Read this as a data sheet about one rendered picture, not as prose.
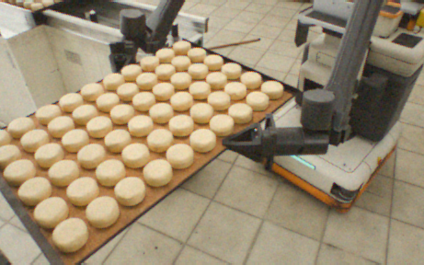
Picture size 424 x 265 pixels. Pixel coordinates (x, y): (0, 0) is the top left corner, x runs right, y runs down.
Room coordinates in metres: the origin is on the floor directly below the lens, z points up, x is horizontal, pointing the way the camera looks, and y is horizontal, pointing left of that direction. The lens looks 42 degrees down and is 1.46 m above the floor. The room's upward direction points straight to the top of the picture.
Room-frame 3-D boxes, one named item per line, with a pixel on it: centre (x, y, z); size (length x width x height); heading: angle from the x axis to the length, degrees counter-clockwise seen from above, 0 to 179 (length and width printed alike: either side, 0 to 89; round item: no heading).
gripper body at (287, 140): (0.48, -0.14, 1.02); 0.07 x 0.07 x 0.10; 2
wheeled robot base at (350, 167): (1.43, -0.67, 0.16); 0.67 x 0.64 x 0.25; 136
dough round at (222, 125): (0.52, -0.02, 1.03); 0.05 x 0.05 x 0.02
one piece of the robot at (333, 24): (1.21, -0.47, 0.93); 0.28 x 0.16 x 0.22; 46
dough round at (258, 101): (0.60, -0.10, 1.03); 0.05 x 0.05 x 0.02
